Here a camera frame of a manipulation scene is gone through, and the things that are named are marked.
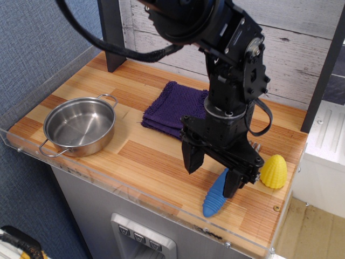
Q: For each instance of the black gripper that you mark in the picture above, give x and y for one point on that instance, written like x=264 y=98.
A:
x=226 y=142

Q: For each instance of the blue handled metal fork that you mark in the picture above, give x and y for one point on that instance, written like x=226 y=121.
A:
x=214 y=199

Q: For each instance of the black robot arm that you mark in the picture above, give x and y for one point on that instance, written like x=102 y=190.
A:
x=233 y=45

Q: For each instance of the purple folded cloth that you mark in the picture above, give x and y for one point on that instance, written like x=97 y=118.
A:
x=174 y=102

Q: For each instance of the white ribbed appliance top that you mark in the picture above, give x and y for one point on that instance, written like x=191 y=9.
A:
x=326 y=136

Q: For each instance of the yellow plastic corn piece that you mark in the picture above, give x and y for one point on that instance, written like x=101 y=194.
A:
x=274 y=172

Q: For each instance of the silver dispenser button panel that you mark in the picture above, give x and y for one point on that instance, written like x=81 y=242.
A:
x=138 y=241

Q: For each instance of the stainless steel pot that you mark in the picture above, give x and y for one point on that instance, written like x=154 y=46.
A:
x=79 y=127

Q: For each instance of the yellow object bottom left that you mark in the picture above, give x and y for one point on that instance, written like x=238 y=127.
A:
x=25 y=255

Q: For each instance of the dark right upright post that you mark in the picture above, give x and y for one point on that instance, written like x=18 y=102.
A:
x=331 y=58

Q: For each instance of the dark upright post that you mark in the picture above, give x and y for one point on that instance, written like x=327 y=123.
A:
x=111 y=25
x=331 y=58

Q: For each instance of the dark left upright post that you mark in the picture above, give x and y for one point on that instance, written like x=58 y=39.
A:
x=111 y=25

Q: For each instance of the clear acrylic guard rail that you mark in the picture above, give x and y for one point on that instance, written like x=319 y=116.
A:
x=152 y=189

